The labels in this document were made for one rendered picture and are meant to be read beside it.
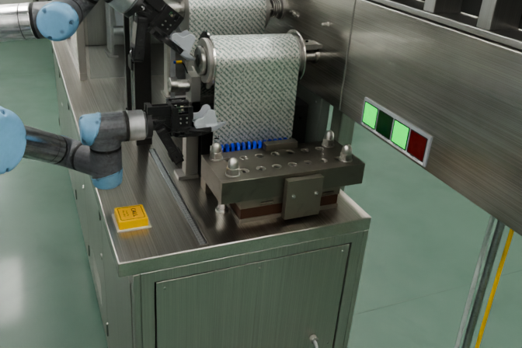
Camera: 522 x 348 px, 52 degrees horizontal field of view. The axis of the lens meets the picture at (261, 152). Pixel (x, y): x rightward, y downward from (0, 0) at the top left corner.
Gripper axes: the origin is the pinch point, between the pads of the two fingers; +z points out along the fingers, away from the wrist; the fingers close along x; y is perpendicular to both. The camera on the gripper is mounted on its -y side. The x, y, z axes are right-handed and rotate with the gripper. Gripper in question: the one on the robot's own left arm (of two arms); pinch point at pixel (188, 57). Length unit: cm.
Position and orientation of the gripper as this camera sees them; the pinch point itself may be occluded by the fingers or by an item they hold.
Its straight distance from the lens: 143.3
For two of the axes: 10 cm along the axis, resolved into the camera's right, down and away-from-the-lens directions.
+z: 6.6, 4.9, 5.7
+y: 6.3, -7.7, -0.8
